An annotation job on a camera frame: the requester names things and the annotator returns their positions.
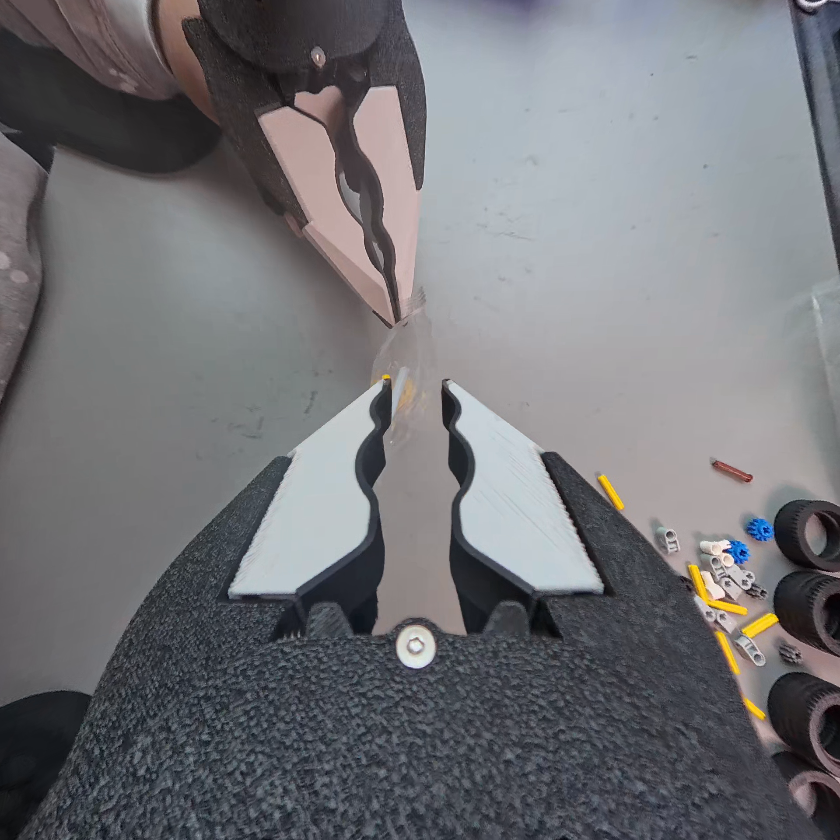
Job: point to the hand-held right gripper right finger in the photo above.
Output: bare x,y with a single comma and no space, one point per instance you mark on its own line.
518,512

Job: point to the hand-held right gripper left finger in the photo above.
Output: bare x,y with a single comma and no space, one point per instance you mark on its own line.
315,512

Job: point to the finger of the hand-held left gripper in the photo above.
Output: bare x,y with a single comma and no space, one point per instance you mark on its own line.
308,170
394,170

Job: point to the yellow toy axle piece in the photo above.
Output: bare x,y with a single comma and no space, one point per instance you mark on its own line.
403,392
610,492

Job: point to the clear plastic bag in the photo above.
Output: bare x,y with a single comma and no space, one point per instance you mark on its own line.
410,348

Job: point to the person's left forearm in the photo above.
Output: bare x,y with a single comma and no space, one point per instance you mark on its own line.
98,46

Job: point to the grey desk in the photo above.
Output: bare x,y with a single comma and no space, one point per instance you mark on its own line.
590,229

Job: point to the black desk divider strip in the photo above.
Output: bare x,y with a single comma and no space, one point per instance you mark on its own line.
820,98

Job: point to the grey toy connector piece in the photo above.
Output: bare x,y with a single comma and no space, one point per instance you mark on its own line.
668,538

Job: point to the black chair armrest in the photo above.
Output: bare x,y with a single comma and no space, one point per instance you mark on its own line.
98,134
33,754

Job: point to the pile of small toy parts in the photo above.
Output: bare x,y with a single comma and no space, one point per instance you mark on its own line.
722,581

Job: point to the brown toy pin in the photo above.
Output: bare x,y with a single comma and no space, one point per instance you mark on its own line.
732,470

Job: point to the blue toy gear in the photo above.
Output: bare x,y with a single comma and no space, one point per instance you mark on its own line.
760,529
737,552

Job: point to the black rubber toy tire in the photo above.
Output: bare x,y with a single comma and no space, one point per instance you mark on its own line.
797,535
800,722
797,610
810,797

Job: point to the person's grey mottled clothing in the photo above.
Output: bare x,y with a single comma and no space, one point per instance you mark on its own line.
16,262

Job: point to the clear bag of lego parts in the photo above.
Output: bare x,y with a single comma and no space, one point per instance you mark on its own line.
828,341

